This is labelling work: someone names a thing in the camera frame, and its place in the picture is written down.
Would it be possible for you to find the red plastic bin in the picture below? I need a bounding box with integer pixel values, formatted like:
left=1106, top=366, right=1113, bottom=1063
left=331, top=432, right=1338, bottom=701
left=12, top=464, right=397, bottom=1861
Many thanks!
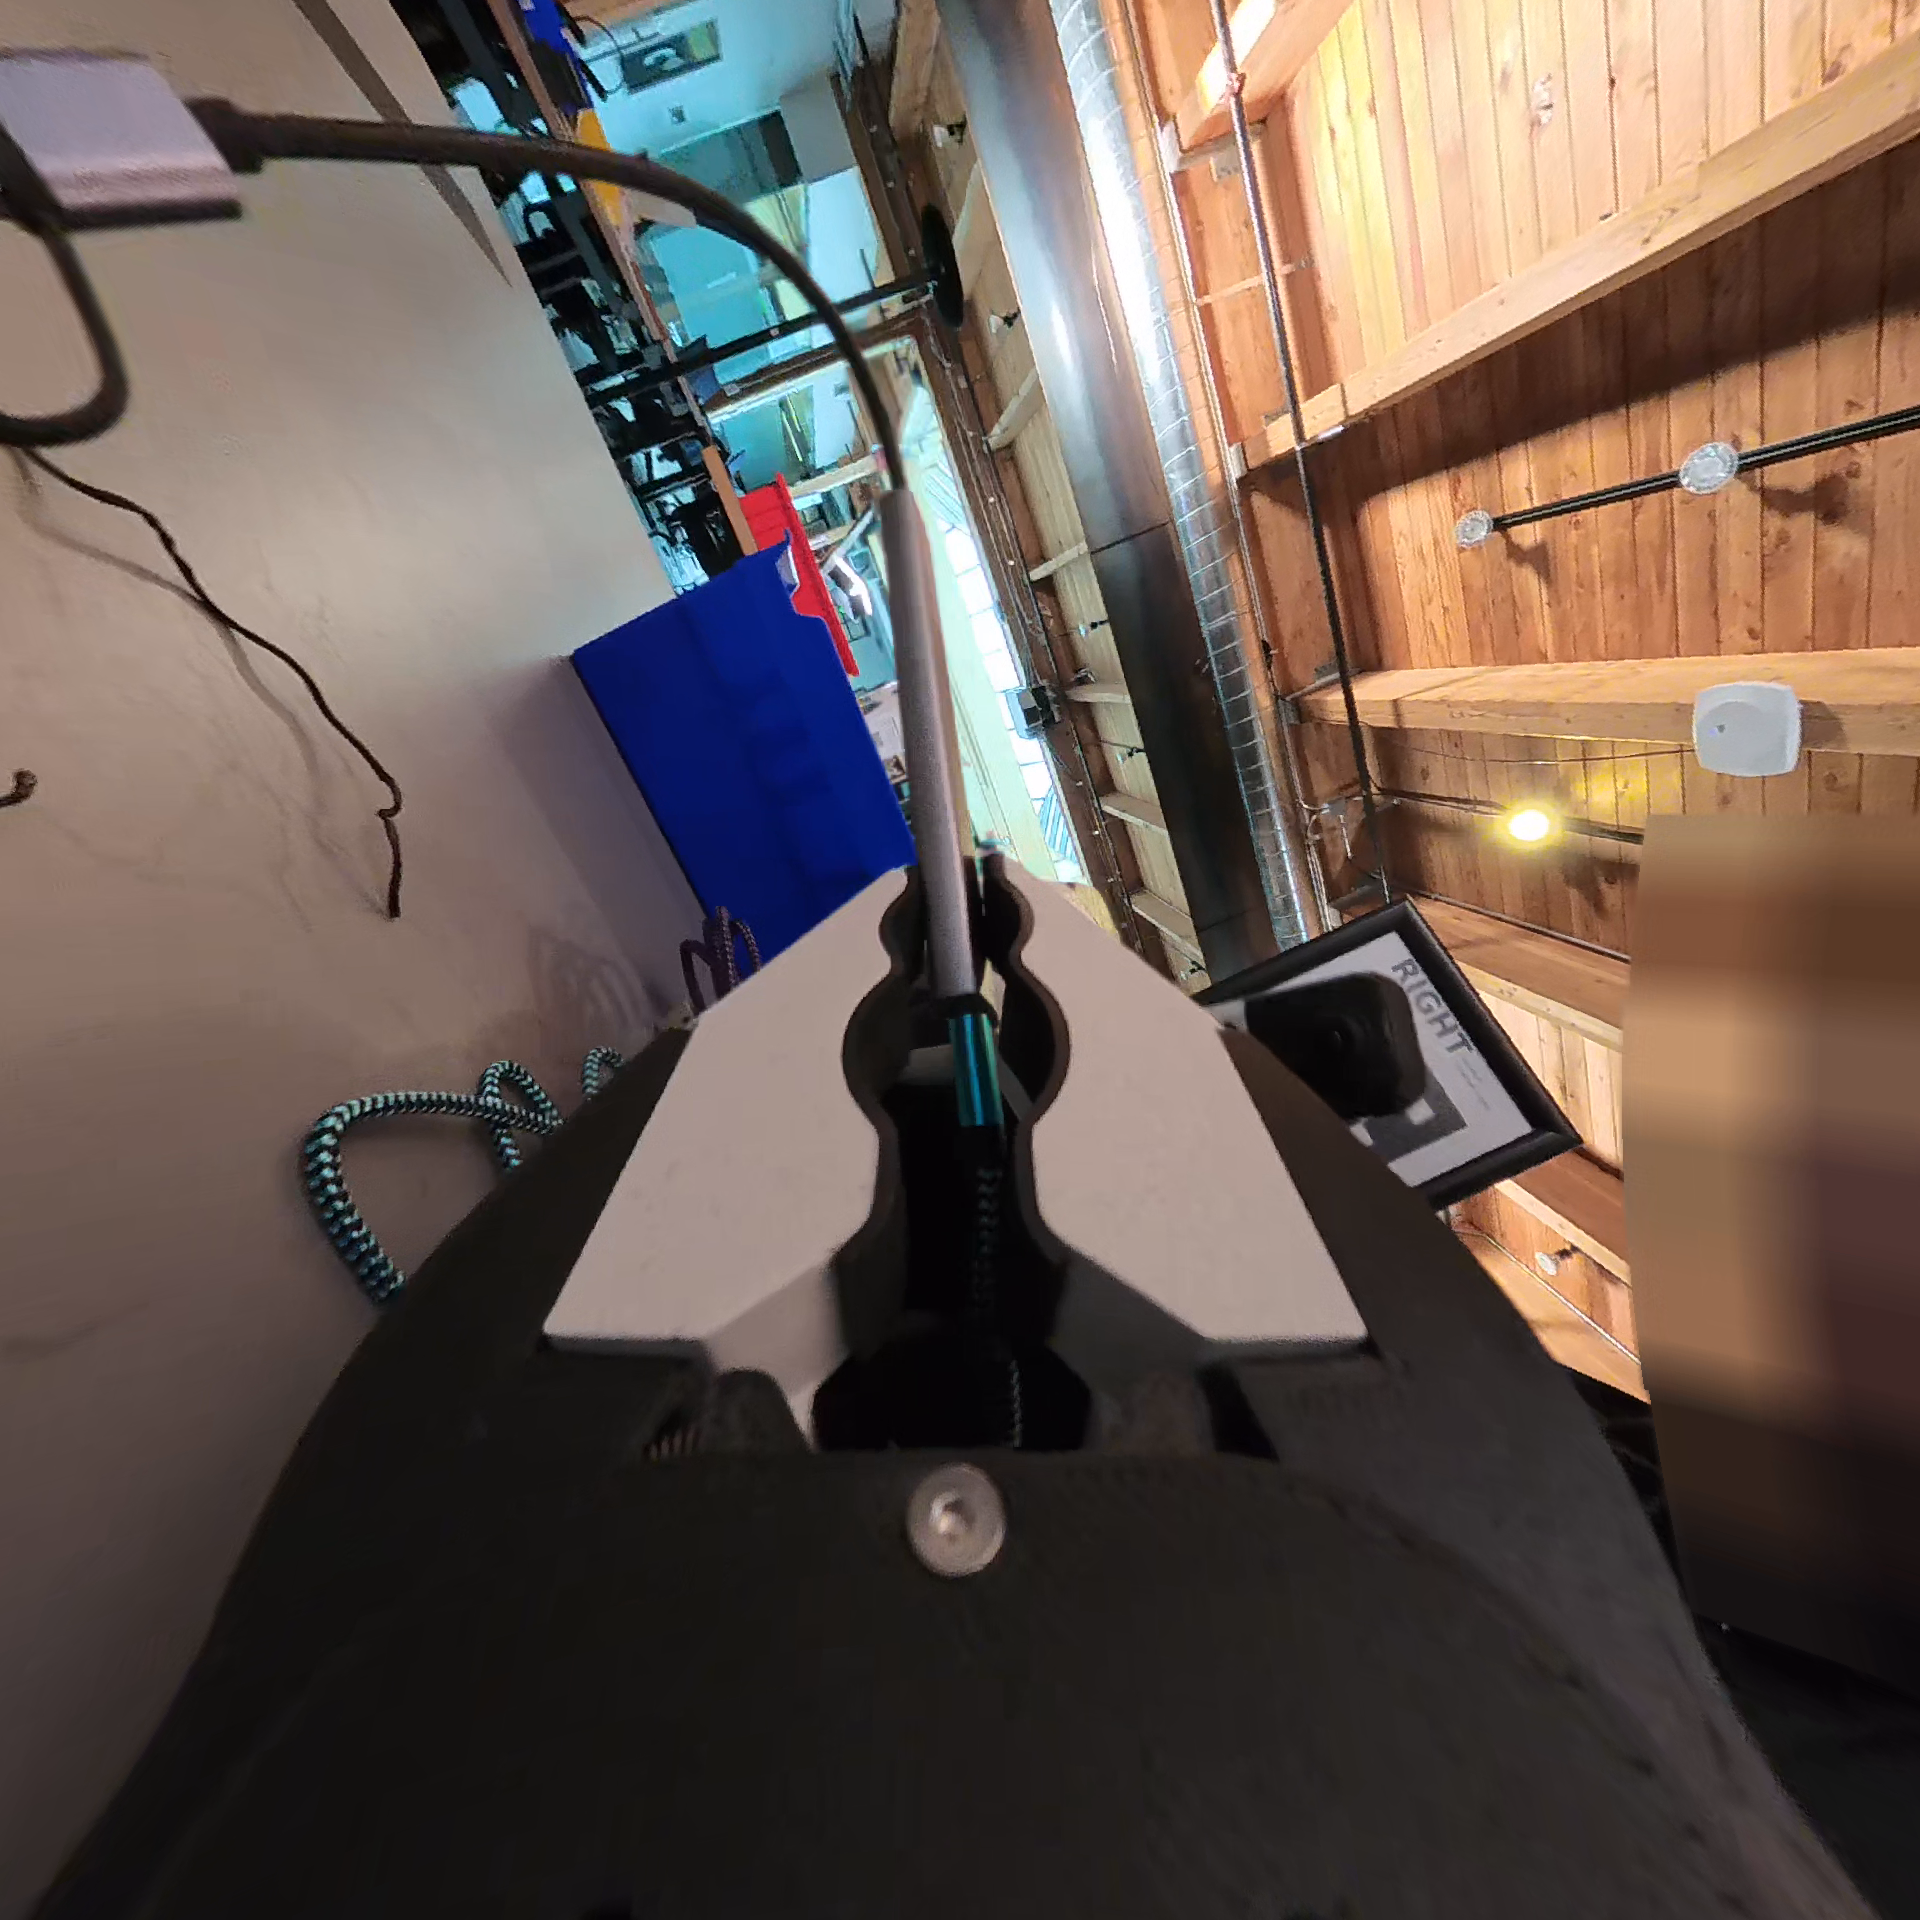
left=743, top=473, right=858, bottom=676

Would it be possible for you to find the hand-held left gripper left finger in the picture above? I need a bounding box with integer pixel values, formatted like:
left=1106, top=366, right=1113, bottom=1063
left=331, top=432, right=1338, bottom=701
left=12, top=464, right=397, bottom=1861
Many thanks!
left=542, top=876, right=919, bottom=1424

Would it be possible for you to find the purple braided usb-c cable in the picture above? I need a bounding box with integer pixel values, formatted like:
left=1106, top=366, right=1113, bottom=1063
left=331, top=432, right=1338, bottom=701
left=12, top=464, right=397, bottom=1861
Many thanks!
left=681, top=910, right=763, bottom=1005

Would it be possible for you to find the white ceiling device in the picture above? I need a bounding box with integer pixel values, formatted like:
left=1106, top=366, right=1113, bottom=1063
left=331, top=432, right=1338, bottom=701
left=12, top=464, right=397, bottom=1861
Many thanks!
left=1694, top=681, right=1803, bottom=779

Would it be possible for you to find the grey usb hub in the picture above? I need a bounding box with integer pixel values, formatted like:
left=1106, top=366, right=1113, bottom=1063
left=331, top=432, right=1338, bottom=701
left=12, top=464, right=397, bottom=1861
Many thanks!
left=0, top=47, right=1002, bottom=1005

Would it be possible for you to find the silver ventilation duct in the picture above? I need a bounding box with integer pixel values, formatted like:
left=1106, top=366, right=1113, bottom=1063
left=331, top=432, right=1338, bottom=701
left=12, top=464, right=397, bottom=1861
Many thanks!
left=1048, top=0, right=1313, bottom=945

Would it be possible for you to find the blue bin with black divider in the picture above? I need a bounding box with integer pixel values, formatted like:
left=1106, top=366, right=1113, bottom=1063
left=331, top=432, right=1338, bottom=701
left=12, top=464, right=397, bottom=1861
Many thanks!
left=568, top=542, right=919, bottom=959

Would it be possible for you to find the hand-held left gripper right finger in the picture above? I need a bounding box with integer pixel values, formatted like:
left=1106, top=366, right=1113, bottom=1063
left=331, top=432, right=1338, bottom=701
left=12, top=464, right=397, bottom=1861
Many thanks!
left=986, top=857, right=1370, bottom=1404

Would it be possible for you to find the black track light rail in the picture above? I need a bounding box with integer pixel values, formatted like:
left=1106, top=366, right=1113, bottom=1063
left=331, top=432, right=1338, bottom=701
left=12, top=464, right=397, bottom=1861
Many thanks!
left=1450, top=406, right=1920, bottom=549

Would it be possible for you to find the teal braided usb-c cable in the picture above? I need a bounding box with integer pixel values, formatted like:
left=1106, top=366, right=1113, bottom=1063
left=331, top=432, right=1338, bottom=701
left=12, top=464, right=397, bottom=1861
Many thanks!
left=300, top=996, right=1040, bottom=1452

